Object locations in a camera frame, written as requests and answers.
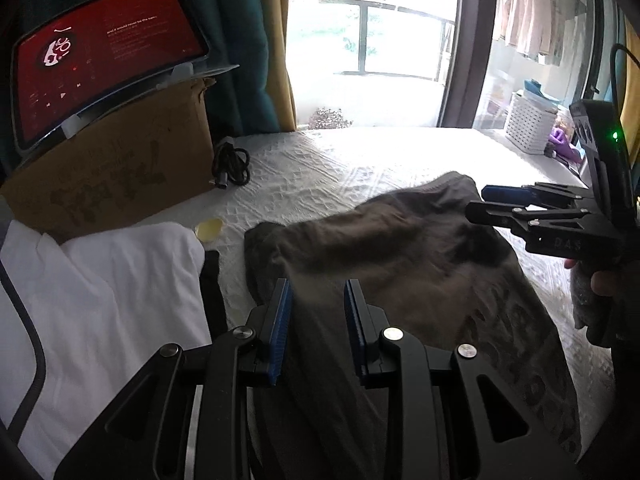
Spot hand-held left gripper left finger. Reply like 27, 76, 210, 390
52, 277, 293, 480

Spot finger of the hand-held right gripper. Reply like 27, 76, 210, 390
465, 200, 596, 241
481, 181, 593, 211

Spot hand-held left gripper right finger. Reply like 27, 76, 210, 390
344, 279, 581, 480

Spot dark grey t-shirt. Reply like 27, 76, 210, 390
244, 171, 583, 480

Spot hanging pale clothes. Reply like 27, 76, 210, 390
497, 0, 586, 66

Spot person's right hand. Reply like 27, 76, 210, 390
564, 257, 623, 348

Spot purple cloth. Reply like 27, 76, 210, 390
548, 127, 583, 166

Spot white perforated plastic basket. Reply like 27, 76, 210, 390
504, 91, 558, 155

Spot blue folded cloth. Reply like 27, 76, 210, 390
522, 79, 556, 103

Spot small yellow translucent object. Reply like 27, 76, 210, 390
194, 217, 225, 241

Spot white textured bedspread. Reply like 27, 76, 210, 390
145, 127, 618, 436

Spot white garment with dark trim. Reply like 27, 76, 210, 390
0, 220, 213, 480

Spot potted balcony plant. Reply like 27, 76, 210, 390
307, 106, 353, 130

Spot black balcony railing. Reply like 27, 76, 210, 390
320, 0, 456, 83

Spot brown cardboard box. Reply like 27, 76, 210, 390
0, 77, 216, 246

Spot yellow curtain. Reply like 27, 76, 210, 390
260, 0, 298, 133

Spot teal curtain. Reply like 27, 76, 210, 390
197, 0, 281, 136

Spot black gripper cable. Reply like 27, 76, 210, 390
610, 42, 640, 126

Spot dark window frame post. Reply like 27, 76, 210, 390
437, 0, 501, 128

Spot black coiled cable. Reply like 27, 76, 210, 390
211, 139, 252, 191

